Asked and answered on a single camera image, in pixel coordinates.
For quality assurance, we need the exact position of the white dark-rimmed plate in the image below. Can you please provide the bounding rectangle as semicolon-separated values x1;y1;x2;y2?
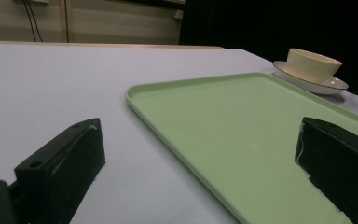
271;60;350;96

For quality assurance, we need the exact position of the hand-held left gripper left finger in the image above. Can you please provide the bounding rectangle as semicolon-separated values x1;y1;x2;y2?
14;117;106;224

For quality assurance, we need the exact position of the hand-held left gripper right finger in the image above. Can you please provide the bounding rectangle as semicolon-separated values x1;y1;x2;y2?
294;116;358;224

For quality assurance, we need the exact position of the green plastic tray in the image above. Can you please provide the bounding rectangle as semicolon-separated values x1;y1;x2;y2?
125;72;358;224

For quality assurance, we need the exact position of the cream ceramic bowl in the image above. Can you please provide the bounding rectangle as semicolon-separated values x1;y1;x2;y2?
284;48;343;85

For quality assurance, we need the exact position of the black cable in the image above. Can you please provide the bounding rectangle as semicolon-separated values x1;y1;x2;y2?
22;0;37;43
26;0;44;43

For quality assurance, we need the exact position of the beige wooden cabinet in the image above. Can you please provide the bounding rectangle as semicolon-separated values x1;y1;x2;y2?
0;0;186;45

